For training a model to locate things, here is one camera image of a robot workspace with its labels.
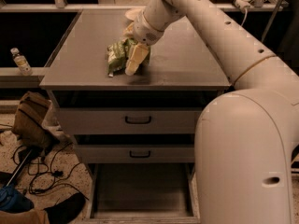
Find white paper bowl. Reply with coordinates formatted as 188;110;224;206
125;8;143;21

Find grey open bottom drawer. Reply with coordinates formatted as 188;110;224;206
83;163;200;224

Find green jalapeno chip bag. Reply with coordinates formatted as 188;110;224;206
107;38;150;77

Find grey drawer cabinet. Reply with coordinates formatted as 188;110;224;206
39;8;232;224

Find clear plastic water bottle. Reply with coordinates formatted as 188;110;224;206
10;48;33;76

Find white cable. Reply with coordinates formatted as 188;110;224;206
240;7;249;28

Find tan trouser leg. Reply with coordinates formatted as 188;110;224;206
0;209;50;224

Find grey middle drawer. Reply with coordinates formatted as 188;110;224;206
74;145;194;163

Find metal pole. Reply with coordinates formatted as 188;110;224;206
261;0;291;44

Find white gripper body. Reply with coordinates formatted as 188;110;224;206
133;12;164;46

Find black shoe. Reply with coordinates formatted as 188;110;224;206
45;192;85;224

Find black floor cables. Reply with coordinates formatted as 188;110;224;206
11;142;91;202

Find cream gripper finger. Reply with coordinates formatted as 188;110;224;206
125;43;150;76
123;22;134;38

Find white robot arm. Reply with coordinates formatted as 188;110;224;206
132;0;299;224

